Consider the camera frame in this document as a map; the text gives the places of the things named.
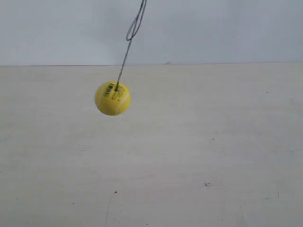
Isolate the yellow tennis ball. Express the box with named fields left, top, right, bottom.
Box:
left=94, top=81, right=131, bottom=116

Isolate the black hanging string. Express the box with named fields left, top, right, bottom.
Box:
left=115, top=0, right=148, bottom=91

